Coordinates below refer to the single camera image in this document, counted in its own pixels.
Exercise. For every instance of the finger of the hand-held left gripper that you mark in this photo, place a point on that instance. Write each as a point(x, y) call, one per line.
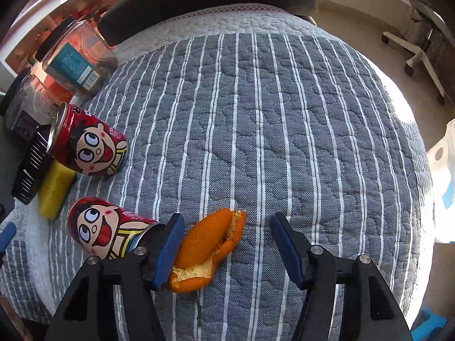
point(7, 236)

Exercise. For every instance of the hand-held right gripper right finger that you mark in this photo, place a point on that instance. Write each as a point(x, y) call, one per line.
point(286, 252)

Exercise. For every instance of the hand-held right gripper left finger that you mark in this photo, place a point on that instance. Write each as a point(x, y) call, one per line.
point(170, 252)

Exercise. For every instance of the orange peel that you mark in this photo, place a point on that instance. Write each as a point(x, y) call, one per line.
point(202, 241)

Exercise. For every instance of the red cartoon drink can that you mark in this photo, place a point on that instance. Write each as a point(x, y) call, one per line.
point(89, 142)
point(103, 227)

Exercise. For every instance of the white trash bin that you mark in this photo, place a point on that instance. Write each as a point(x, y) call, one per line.
point(444, 170)

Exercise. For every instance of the small dark twig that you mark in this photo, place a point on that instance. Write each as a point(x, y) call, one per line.
point(198, 309)

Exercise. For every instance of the yellow sponge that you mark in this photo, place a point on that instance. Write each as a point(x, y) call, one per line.
point(55, 191)

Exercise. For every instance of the black plastic tray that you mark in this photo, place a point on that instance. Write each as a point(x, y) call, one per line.
point(30, 170)

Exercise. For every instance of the striped grey quilt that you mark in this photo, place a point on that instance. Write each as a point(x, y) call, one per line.
point(266, 131)

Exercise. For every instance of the purple label plastic jar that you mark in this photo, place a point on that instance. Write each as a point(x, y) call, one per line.
point(32, 104)

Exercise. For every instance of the blue plastic stool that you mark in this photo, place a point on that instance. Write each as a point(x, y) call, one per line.
point(430, 323)

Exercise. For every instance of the teal label plastic jar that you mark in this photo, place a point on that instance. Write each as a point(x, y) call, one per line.
point(74, 60)

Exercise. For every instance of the white office chair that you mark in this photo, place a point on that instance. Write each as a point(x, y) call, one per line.
point(419, 57)

